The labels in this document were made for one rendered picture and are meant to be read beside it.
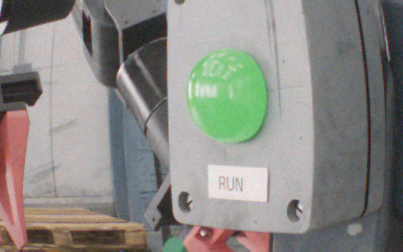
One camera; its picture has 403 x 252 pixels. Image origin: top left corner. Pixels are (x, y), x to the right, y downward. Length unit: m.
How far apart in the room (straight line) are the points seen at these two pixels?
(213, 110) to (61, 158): 8.71
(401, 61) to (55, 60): 8.65
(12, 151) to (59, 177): 8.48
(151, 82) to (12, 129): 0.23
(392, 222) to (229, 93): 0.09
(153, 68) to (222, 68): 0.42
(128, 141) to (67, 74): 0.81
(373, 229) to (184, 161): 0.08
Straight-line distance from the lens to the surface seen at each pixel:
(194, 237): 0.76
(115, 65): 0.86
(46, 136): 8.99
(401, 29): 0.39
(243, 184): 0.39
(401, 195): 0.40
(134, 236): 6.39
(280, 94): 0.37
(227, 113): 0.38
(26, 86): 0.62
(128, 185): 9.39
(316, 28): 0.37
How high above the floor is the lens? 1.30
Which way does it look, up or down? 3 degrees down
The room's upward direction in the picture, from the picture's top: 2 degrees counter-clockwise
